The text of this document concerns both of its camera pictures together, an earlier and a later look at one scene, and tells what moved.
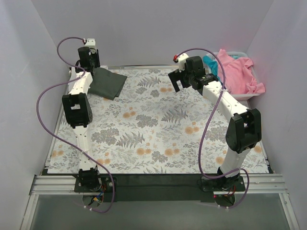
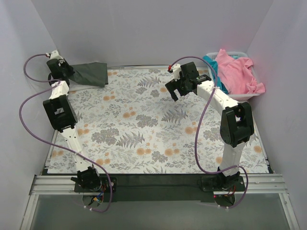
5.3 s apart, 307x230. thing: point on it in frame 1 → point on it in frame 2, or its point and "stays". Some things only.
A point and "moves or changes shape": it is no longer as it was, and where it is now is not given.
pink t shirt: [239, 79] stays
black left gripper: [88, 66] → [67, 72]
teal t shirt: [215, 64] stays
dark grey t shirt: [106, 84] moves or changes shape
